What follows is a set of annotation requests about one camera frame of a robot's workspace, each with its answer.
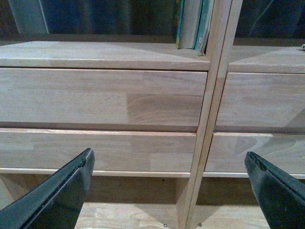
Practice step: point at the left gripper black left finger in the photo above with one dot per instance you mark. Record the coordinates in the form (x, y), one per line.
(55, 203)

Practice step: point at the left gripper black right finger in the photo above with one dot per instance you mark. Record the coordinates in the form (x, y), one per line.
(280, 196)

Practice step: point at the dark curtain behind shelf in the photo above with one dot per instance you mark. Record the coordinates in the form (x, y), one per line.
(283, 19)

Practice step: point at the lower right wooden drawer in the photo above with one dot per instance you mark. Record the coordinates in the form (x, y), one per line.
(228, 150)

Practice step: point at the wooden drawer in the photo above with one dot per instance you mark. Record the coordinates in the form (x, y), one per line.
(228, 150)
(263, 100)
(101, 97)
(42, 150)

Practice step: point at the lower left wooden drawer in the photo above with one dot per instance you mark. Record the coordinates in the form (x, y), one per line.
(42, 150)

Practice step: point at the upper right wooden drawer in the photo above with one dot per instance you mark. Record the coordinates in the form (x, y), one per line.
(263, 100)

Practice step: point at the upper left wooden drawer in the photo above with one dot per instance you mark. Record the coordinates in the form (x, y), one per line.
(101, 97)

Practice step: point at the light wooden bookshelf unit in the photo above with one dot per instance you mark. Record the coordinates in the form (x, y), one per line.
(156, 200)

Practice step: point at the thin green-cover book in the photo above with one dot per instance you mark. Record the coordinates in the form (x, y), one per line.
(203, 27)

